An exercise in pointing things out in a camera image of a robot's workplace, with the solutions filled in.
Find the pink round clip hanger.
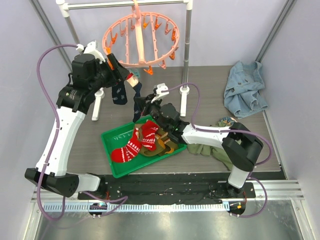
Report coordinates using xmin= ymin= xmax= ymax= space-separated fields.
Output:
xmin=102 ymin=0 xmax=180 ymax=75

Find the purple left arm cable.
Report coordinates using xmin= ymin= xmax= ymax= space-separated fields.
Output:
xmin=36 ymin=44 xmax=128 ymax=221

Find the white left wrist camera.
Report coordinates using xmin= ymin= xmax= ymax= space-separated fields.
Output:
xmin=76 ymin=40 xmax=106 ymax=64

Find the olive green t-shirt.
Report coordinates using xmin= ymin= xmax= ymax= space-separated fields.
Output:
xmin=186 ymin=116 xmax=241 ymax=172

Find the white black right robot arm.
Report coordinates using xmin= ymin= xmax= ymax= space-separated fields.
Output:
xmin=134 ymin=94 xmax=264 ymax=198

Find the teal clothes clip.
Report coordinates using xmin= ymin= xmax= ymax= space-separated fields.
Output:
xmin=130 ymin=68 xmax=140 ymax=78

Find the light blue denim shirt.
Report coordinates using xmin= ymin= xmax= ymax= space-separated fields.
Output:
xmin=223 ymin=61 xmax=268 ymax=119

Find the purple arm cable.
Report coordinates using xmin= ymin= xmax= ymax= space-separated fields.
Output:
xmin=36 ymin=44 xmax=128 ymax=221
xmin=166 ymin=82 xmax=274 ymax=219

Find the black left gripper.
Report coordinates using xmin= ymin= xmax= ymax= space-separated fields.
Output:
xmin=89 ymin=53 xmax=129 ymax=93

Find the navy blue sock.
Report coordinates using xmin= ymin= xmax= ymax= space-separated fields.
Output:
xmin=111 ymin=81 xmax=128 ymax=105
xmin=126 ymin=73 xmax=143 ymax=123

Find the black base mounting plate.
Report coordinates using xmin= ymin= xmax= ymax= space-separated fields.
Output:
xmin=92 ymin=173 xmax=256 ymax=205

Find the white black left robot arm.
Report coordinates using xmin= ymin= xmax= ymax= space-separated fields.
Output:
xmin=24 ymin=53 xmax=130 ymax=200

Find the red christmas sock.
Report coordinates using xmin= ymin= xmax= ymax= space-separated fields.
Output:
xmin=111 ymin=128 xmax=142 ymax=163
xmin=138 ymin=120 xmax=159 ymax=151

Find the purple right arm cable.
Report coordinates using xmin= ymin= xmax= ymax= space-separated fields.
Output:
xmin=166 ymin=82 xmax=274 ymax=219

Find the green plastic tray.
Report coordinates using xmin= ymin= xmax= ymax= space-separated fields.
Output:
xmin=101 ymin=122 xmax=187 ymax=178

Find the white metal clothes rack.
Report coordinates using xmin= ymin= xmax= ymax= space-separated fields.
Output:
xmin=56 ymin=0 xmax=193 ymax=117

